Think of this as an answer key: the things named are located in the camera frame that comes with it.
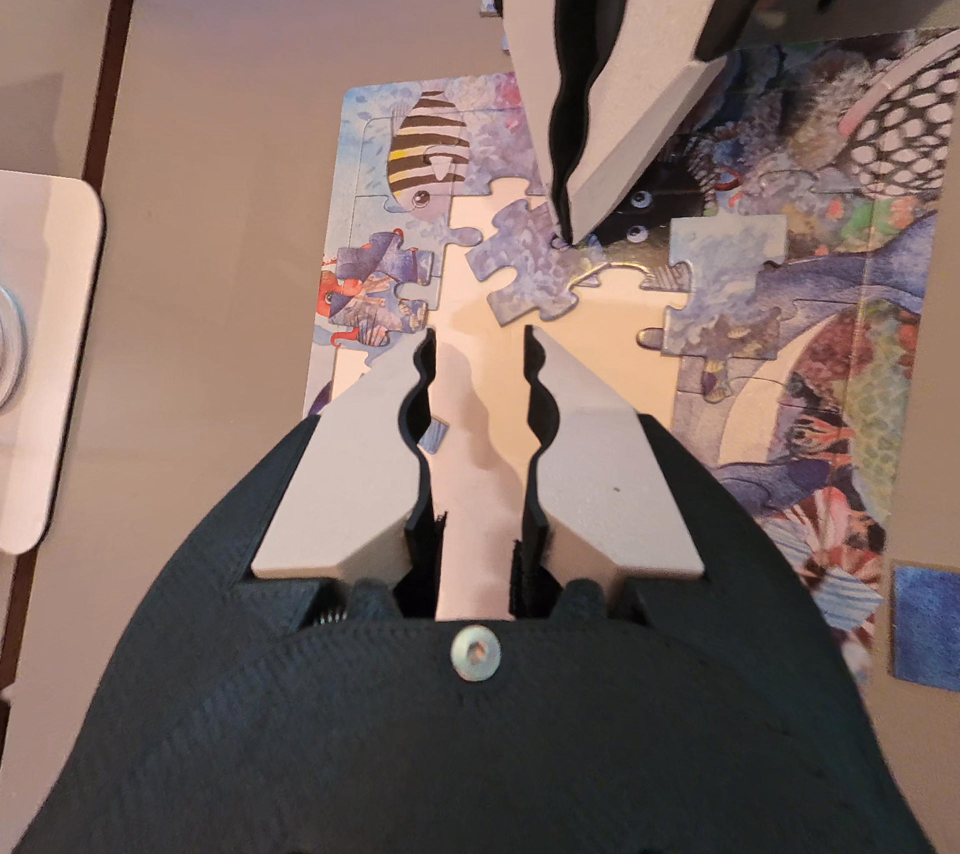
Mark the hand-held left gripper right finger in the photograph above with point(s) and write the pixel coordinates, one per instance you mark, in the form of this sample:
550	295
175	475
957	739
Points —
615	494

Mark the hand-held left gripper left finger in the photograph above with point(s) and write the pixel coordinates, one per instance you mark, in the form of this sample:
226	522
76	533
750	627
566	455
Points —
337	494

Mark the purple coral puzzle piece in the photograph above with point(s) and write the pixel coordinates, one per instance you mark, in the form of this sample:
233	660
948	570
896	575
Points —
382	284

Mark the pale blue purple puzzle piece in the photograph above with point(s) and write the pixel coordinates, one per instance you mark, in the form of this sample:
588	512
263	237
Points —
532	261

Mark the ocean jigsaw puzzle board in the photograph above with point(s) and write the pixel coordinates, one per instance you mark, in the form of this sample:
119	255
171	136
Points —
825	306

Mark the small blue puzzle piece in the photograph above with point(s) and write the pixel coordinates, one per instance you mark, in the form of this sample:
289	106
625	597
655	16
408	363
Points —
926	621

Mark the clear glass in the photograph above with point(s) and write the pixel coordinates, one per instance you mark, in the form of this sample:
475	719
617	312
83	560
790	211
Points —
11	344

